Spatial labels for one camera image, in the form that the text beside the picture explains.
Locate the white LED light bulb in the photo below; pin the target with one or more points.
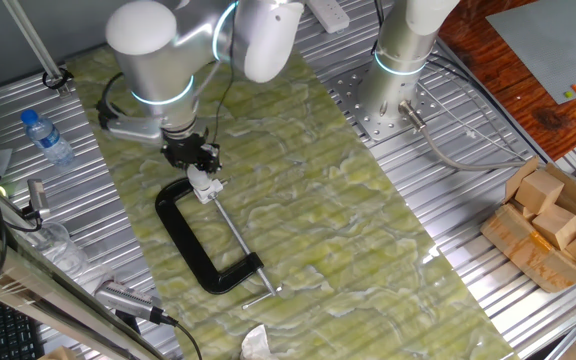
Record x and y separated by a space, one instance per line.
199 177

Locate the silver wrist adapter plate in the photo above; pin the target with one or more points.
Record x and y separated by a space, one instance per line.
135 130

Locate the clear water bottle blue label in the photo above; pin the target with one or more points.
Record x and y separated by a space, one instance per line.
48 140

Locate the silver camera on black mount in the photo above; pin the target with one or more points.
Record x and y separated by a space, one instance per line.
38 192

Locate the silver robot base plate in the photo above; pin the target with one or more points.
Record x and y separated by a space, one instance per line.
348 95

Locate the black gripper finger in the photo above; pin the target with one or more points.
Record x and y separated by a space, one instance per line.
212 157
174 157

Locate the white Flexiv robot arm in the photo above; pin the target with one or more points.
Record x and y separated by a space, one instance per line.
153 50

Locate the silver ribbed depth camera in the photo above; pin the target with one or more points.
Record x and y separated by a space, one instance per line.
128 300

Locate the aluminium pole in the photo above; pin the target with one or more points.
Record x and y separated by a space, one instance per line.
33 40

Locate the green marble pattern mat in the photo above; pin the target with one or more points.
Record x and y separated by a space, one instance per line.
318 225

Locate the grey building baseplate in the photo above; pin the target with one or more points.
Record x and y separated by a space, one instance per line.
553 45

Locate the green toy brick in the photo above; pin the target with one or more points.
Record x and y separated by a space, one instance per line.
568 94

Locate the aluminium frame beam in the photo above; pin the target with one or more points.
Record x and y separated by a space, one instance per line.
43 295

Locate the white plug-in lamp socket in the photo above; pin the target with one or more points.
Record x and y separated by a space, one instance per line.
208 192

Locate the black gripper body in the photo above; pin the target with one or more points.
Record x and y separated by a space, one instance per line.
188 147

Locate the black C-clamp with steel screw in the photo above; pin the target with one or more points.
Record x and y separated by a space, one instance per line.
188 245

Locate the brown cardboard box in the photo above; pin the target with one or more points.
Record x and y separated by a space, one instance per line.
518 250

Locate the small cardboard box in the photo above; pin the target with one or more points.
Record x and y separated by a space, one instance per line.
58 355

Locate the white power strip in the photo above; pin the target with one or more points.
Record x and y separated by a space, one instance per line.
328 15

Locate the brown wooden table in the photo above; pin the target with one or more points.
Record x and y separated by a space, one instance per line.
518 100

